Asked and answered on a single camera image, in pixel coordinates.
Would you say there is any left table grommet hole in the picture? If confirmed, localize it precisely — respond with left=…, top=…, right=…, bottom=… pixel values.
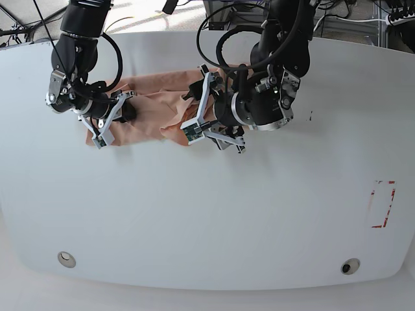
left=57, top=251, right=77, bottom=269

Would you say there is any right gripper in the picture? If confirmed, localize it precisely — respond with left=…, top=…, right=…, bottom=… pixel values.
left=45, top=73, right=137, bottom=137

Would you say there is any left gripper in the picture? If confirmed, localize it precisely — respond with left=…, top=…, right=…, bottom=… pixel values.
left=184, top=64, right=300, bottom=154

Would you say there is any white power strip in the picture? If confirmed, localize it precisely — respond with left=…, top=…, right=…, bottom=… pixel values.
left=385, top=5, right=414, bottom=26

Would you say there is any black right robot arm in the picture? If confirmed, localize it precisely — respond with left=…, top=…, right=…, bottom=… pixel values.
left=45, top=1, right=137, bottom=148

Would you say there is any table grommet hole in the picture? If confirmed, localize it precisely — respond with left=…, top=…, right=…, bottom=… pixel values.
left=340, top=258, right=361, bottom=275
left=57, top=251, right=77, bottom=269

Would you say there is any right table grommet hole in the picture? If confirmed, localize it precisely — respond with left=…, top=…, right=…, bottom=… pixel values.
left=340, top=258, right=361, bottom=275

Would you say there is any aluminium frame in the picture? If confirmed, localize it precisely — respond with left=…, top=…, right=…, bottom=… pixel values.
left=202, top=1, right=237, bottom=30

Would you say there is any peach T-shirt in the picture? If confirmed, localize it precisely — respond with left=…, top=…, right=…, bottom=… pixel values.
left=85, top=63, right=257, bottom=148

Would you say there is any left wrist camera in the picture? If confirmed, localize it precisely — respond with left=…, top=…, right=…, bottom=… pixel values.
left=180, top=120, right=206, bottom=145

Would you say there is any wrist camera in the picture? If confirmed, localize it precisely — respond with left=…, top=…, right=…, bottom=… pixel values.
left=180, top=120, right=206, bottom=145
left=91, top=132, right=114, bottom=149

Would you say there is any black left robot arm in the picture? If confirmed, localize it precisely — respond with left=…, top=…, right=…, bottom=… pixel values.
left=181, top=1, right=319, bottom=153

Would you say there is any red tape rectangle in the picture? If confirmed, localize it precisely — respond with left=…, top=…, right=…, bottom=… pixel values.
left=368, top=180, right=397, bottom=229

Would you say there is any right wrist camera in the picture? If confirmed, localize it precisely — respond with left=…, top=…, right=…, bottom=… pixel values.
left=91, top=132, right=114, bottom=149

